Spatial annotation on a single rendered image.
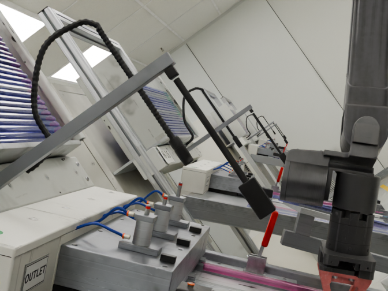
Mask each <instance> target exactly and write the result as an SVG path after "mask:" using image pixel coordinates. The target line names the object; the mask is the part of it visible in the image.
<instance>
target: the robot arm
mask: <svg viewBox="0 0 388 291"><path fill-rule="evenodd" d="M387 138H388V0H352V12H351V20H350V35H349V49H348V64H347V72H346V84H345V95H344V108H343V116H342V121H341V135H340V149H341V152H338V151H330V150H324V151H322V150H320V151H317V150H300V149H298V148H297V149H291V150H289V151H288V153H287V154H286V161H285V165H284V170H283V176H282V181H281V183H282V184H281V193H280V194H279V195H280V200H284V201H288V202H295V203H302V204H309V205H313V206H319V207H323V201H324V200H327V201H328V199H329V193H330V186H331V179H332V175H333V171H337V175H336V180H335V187H334V194H333V202H332V211H331V214H330V220H329V228H328V232H327V240H321V242H320V246H319V253H318V263H317V265H318V270H319V276H320V280H321V283H322V288H323V291H331V289H330V283H331V282H339V283H345V284H349V285H351V287H350V289H349V291H366V290H367V289H368V287H369V286H370V284H371V283H372V280H374V273H375V267H376V261H375V259H374V257H373V256H372V254H371V253H370V245H371V238H372V231H373V227H374V218H375V215H373V213H375V212H376V205H377V201H378V193H379V187H380V179H381V177H379V176H375V175H374V168H373V166H374V164H375V162H376V160H377V157H378V155H379V153H380V151H381V150H382V148H383V146H384V144H385V142H386V140H387Z"/></svg>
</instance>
